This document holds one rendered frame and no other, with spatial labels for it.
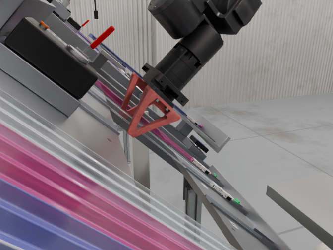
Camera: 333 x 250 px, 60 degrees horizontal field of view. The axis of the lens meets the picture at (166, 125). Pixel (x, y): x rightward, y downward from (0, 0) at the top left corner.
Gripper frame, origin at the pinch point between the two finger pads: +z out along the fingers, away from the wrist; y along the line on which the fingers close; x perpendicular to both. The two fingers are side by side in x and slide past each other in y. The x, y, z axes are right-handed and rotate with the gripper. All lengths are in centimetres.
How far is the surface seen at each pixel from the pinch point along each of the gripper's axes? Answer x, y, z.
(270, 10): 147, -301, -182
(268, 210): 134, -80, 0
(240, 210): 30.7, 1.2, -0.6
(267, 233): 33.0, 7.7, -1.5
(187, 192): 36.8, -23.4, 8.7
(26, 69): -16.3, 18.5, -0.7
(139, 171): 33, -46, 19
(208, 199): 14.3, 10.6, -0.1
